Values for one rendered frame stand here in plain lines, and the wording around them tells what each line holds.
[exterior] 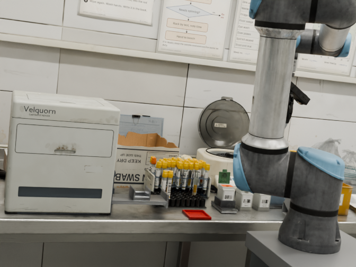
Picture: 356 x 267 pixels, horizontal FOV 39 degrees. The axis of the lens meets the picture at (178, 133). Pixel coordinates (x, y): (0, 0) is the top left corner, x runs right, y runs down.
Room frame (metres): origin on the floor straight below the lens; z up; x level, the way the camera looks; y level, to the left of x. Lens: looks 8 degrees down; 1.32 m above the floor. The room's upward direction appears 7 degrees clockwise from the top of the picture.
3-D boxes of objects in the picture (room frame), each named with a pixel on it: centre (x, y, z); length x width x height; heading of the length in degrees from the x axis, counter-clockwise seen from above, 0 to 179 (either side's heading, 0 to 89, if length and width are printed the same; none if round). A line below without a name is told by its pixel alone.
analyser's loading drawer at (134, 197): (1.41, 0.11, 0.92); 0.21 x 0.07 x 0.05; 110
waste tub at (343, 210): (1.69, -0.52, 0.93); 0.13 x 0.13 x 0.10; 17
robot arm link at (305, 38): (1.55, -0.31, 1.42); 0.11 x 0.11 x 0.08; 77
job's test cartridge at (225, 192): (1.54, -0.17, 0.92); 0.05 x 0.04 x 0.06; 19
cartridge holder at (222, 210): (1.54, -0.17, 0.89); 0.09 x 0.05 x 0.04; 19
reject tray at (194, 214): (1.44, -0.08, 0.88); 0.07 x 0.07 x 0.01; 20
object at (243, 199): (1.58, -0.24, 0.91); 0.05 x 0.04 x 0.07; 20
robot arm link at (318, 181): (1.20, -0.35, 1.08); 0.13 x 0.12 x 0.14; 77
